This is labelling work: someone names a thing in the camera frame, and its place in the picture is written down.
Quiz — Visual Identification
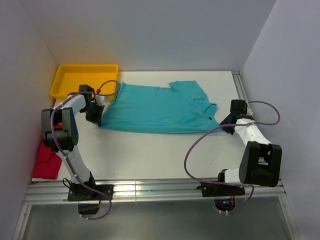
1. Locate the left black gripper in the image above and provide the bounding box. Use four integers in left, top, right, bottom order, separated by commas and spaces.
80, 102, 104, 127

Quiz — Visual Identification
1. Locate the teal t shirt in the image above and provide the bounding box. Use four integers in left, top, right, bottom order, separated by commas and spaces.
101, 80, 219, 134

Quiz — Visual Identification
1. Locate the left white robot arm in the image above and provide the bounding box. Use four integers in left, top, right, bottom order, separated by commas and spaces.
41, 85, 104, 200

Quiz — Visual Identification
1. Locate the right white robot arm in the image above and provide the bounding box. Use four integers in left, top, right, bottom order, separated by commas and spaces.
216, 110, 283, 195

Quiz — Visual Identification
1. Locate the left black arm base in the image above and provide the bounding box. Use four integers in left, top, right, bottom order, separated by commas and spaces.
62, 175, 114, 216

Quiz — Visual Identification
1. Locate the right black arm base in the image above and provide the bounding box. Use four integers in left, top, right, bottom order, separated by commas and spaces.
196, 182, 246, 212

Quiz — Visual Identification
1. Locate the yellow plastic tray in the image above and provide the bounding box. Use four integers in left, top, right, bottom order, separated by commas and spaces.
49, 64, 119, 101

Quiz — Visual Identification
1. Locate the red t shirt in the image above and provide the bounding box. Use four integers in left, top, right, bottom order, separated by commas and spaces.
32, 124, 63, 180

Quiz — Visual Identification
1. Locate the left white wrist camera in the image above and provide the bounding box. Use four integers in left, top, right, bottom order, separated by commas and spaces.
95, 88, 105, 106

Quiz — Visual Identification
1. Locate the right side aluminium rail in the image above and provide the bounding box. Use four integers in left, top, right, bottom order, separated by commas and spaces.
231, 70, 273, 177

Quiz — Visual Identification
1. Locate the aluminium rail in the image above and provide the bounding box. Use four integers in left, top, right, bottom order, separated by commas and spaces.
231, 70, 273, 177
13, 179, 290, 240

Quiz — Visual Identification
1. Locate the front aluminium rail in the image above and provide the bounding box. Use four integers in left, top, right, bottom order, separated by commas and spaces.
13, 179, 290, 240

